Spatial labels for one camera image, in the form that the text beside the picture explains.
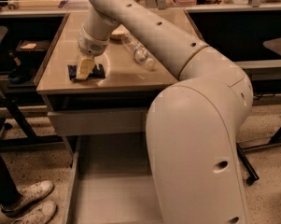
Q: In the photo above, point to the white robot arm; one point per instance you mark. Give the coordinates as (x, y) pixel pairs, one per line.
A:
(192, 125)

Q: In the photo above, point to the lower white sneaker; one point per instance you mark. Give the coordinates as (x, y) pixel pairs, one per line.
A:
(42, 214)

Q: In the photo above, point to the open middle drawer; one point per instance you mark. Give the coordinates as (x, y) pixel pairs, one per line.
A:
(111, 182)

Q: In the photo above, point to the grey drawer cabinet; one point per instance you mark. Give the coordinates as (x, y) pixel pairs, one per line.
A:
(126, 84)

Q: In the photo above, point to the grey metal shelf beam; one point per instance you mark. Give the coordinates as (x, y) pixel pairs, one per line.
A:
(264, 70)

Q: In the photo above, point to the upper white sneaker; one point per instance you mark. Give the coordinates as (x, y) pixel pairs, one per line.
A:
(36, 192)

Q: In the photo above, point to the closed grey upper drawer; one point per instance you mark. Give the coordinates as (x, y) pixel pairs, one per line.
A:
(99, 121)

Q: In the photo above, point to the white paper bowl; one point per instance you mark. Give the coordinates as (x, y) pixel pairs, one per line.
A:
(118, 32)

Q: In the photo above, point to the clear plastic water bottle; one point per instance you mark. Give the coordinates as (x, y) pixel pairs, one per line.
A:
(139, 53)

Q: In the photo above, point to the black chair frame left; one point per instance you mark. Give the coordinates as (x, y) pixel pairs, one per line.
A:
(31, 139)

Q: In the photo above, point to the black wheeled stand base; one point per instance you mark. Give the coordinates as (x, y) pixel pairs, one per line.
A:
(243, 147)

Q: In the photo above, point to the white sneaker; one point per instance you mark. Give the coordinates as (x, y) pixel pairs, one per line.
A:
(42, 214)
(36, 192)

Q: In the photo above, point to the dark trouser leg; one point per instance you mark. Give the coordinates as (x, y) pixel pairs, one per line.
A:
(9, 194)

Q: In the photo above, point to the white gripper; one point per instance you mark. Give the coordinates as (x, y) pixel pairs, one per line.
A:
(91, 46)

